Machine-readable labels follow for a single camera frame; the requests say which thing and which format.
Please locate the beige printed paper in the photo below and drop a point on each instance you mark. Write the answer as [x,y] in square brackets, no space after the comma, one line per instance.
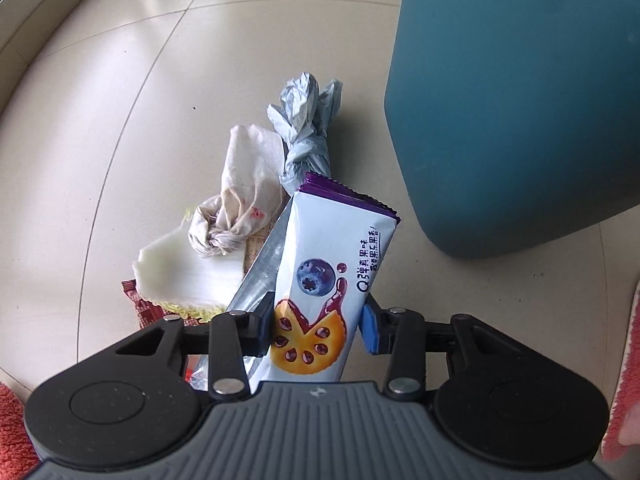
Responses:
[255,247]

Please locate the pink cloth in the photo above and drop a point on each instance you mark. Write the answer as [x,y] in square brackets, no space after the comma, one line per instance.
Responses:
[625,385]

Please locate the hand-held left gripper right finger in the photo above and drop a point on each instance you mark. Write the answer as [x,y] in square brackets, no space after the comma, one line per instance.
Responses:
[371,327]

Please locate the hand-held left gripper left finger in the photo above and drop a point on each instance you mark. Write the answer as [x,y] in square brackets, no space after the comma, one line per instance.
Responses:
[260,332]

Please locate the red floor mat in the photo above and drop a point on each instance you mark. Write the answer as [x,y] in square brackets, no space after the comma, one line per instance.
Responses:
[12,430]

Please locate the silver foil wrapper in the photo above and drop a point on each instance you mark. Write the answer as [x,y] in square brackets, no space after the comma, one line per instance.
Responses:
[260,270]

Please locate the white blueberry snack packet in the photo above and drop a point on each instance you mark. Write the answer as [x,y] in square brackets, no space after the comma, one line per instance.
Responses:
[325,240]

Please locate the teal plastic trash bin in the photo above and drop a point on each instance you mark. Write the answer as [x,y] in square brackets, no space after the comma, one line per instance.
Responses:
[500,110]

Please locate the napa cabbage leaf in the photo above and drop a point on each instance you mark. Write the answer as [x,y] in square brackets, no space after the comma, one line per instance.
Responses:
[190,270]

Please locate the knotted grey plastic bag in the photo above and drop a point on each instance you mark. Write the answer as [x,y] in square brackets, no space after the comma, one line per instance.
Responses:
[305,150]

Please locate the stained white tissue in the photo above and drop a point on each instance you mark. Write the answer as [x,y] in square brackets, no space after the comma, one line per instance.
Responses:
[245,180]

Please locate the red snack wrapper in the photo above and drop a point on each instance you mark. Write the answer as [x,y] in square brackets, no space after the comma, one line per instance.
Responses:
[145,310]

